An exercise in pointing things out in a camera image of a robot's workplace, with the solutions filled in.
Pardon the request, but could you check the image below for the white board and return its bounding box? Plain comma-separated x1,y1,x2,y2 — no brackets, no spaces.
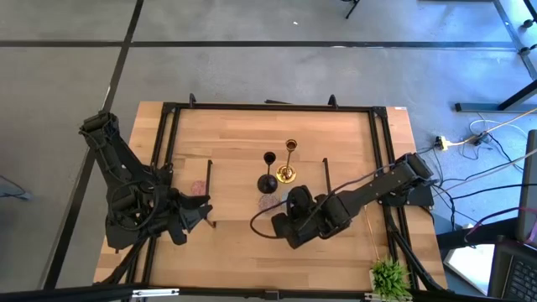
443,242,497,295

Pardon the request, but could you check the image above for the black laptop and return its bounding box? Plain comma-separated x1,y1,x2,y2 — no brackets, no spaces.
487,242,537,302

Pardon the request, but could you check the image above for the white floor cable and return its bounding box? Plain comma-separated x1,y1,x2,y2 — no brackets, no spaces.
467,117,530,146

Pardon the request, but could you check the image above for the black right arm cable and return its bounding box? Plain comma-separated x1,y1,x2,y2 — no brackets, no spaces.
249,200,291,241

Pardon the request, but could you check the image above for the green potted plant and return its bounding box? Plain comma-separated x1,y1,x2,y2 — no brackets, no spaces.
368,256,413,302

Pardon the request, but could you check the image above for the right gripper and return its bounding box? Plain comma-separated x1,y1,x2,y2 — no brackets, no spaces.
270,200,352,251

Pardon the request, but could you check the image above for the black front crossbar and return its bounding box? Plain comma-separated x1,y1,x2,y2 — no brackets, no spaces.
0,283,537,302

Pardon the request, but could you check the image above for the black desk foot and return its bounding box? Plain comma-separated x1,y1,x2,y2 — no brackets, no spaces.
454,79,537,113

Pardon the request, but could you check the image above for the grey desk base rail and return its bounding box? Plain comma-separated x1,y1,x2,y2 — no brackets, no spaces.
491,0,537,81

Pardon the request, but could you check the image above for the red floor cable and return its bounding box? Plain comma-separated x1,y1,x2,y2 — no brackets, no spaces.
462,206,537,245

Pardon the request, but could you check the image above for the grey floor object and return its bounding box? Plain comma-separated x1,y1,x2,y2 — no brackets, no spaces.
0,174,34,202

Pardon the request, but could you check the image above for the black aluminium table frame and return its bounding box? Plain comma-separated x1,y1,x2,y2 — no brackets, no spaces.
94,92,448,294

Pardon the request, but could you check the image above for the black floor cable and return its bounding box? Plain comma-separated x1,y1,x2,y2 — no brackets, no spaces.
431,182,537,202

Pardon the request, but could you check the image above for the beige floor cable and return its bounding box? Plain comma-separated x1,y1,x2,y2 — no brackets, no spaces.
446,107,537,148

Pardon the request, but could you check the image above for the wooden riser shelf black frame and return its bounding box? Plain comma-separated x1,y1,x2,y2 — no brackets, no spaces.
203,158,334,230

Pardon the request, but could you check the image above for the purple patterned candle tin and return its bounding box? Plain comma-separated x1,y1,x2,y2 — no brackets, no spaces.
257,193,281,213

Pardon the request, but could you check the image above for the silver frame bracket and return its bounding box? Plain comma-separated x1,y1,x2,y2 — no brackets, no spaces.
131,287,181,299

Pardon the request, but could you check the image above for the dark monitor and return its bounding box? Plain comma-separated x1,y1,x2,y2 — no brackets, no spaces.
515,128,537,245

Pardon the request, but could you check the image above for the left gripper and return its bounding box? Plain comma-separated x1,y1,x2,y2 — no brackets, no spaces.
160,187,214,247

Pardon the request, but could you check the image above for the black candlestick holder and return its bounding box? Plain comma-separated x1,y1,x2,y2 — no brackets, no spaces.
256,151,279,195

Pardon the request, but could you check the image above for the black stand leg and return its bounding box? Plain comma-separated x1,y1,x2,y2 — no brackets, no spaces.
340,0,362,20

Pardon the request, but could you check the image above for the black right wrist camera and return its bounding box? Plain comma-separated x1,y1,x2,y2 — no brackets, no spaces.
286,185,315,220

